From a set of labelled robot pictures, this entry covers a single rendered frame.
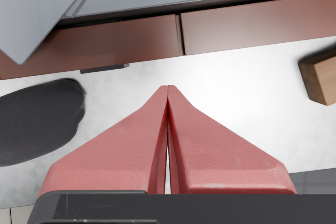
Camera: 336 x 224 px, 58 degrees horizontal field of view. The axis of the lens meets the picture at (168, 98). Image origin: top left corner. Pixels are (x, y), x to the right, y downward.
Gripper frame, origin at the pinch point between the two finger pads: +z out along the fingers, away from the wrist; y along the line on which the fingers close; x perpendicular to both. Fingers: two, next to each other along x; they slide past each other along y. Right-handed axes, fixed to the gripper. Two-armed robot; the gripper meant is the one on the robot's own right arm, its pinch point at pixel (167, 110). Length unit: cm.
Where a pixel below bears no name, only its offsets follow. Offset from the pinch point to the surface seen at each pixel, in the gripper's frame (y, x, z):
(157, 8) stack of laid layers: 0.9, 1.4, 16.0
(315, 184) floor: -58, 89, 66
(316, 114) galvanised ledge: -21.9, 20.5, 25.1
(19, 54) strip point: 12.3, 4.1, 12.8
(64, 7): 8.4, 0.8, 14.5
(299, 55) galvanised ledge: -18.8, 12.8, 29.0
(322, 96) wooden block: -20.2, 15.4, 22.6
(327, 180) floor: -62, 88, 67
